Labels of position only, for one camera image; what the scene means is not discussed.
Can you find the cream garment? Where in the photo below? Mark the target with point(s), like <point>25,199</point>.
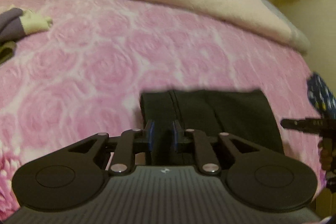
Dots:
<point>36,22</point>

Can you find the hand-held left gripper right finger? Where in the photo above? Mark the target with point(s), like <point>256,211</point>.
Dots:
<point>174,136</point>

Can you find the pink floral blanket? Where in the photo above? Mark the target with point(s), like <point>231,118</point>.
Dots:
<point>118,56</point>

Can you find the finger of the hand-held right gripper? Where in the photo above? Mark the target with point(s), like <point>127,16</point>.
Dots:
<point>307,124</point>

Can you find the person's right hand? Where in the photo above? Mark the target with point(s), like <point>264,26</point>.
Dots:
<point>325,161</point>

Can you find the purple garment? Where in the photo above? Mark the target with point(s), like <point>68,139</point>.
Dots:
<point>10,24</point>

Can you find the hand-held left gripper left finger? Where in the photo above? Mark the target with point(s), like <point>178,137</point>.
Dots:
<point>151,136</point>

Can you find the black pants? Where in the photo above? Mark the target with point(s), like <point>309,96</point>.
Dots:
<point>236,113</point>

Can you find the blue printed pyjama garment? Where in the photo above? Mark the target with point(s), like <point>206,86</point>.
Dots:
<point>321,95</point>

